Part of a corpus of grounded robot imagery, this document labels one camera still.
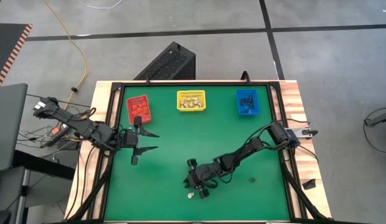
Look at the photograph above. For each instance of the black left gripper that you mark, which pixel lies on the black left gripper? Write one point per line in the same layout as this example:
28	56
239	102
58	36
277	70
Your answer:
129	138

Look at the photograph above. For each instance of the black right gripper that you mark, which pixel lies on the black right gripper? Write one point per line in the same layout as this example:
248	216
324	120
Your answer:
204	175

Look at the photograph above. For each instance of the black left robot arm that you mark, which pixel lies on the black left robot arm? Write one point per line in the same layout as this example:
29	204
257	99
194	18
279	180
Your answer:
84	127

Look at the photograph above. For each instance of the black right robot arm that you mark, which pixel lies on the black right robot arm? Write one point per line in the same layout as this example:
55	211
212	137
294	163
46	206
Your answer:
242	151

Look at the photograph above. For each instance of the red plastic basket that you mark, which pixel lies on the red plastic basket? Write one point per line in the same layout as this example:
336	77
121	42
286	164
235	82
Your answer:
147	119

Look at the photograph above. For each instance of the green table mat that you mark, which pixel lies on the green table mat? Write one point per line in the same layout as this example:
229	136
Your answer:
168	186

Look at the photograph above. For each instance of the yellow plastic basket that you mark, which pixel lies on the yellow plastic basket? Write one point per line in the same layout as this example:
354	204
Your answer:
180	92

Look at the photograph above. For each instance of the black perforated computer case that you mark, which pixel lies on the black perforated computer case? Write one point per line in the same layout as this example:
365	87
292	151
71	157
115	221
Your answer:
168	62

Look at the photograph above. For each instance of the blue plastic basket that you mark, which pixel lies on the blue plastic basket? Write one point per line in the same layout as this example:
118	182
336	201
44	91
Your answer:
256	112

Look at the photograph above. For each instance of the black side desk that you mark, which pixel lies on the black side desk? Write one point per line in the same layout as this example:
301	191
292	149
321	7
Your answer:
43	166

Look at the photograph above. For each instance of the small black wedge block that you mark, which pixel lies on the small black wedge block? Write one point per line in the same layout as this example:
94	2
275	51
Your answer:
308	184

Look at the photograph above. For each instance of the light wooden table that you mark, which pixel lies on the light wooden table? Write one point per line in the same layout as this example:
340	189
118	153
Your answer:
289	93

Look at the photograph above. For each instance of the black computer mouse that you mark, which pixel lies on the black computer mouse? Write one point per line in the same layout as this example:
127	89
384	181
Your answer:
0	217

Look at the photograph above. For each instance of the black mat striped edge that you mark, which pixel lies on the black mat striped edge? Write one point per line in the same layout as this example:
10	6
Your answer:
6	43

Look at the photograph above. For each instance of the grey floor device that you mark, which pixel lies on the grey floor device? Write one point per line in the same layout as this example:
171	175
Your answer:
379	119

